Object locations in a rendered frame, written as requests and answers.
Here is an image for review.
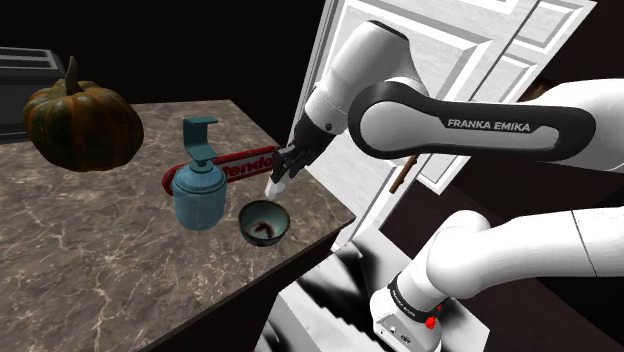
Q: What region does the red flat oval sign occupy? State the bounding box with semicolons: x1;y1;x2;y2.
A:
161;145;281;198

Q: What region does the grey-green bowl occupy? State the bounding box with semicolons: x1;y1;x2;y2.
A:
237;199;292;248

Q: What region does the blue soap dispenser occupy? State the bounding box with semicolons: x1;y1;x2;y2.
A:
171;115;229;232

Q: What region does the black and white robot stand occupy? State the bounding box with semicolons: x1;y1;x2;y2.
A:
253;227;492;352

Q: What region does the white panelled door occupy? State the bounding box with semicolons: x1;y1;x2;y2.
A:
287;0;599;253

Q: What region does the orange and green pumpkin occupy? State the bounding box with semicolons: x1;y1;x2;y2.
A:
21;55;145;173

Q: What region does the dark grey toaster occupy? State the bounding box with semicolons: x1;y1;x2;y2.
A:
0;46;67;145

